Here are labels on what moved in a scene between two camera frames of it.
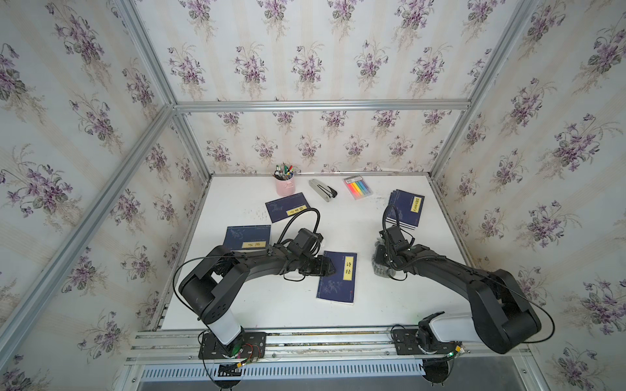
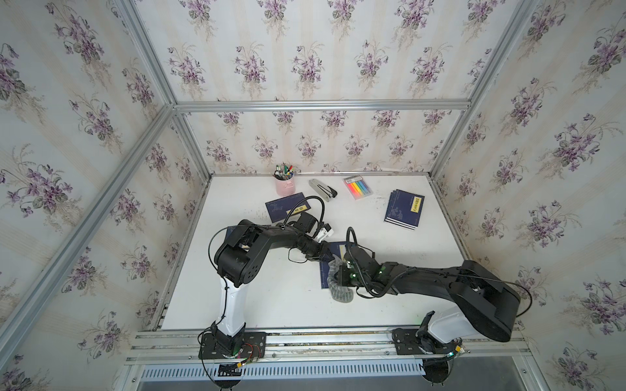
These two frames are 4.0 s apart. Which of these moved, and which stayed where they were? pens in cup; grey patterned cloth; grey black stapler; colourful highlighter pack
Moved: grey patterned cloth
Stayed: colourful highlighter pack; pens in cup; grey black stapler
